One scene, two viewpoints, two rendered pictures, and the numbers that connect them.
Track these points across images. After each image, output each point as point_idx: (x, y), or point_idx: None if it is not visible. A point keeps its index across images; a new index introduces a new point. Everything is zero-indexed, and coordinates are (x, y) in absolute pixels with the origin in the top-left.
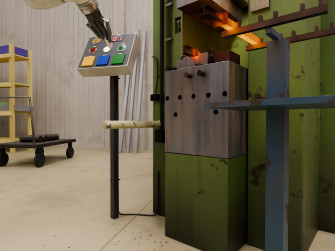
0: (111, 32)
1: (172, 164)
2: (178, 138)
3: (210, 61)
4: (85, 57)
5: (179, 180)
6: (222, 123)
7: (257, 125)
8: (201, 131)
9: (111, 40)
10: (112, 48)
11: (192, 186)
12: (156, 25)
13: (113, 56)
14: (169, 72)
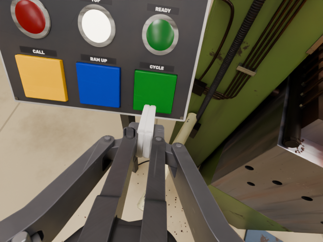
0: (189, 154)
1: (216, 193)
2: (239, 193)
3: None
4: (22, 60)
5: (218, 200)
6: (321, 229)
7: None
8: (280, 211)
9: (164, 128)
10: (118, 25)
11: (232, 209)
12: None
13: (137, 80)
14: (286, 153)
